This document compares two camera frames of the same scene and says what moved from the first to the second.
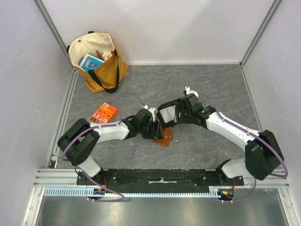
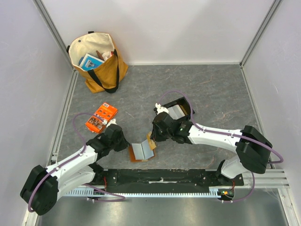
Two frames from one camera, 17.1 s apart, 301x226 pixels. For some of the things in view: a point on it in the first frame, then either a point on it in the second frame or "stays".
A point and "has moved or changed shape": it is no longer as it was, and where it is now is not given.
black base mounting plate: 158,179 stays
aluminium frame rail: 63,48 stays
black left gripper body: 149,131 → 119,144
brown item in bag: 99,55 stays
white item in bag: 106,55 stays
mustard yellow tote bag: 106,76 stays
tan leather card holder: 167,136 has moved or changed shape
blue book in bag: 90,62 stays
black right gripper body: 178,109 → 156,132
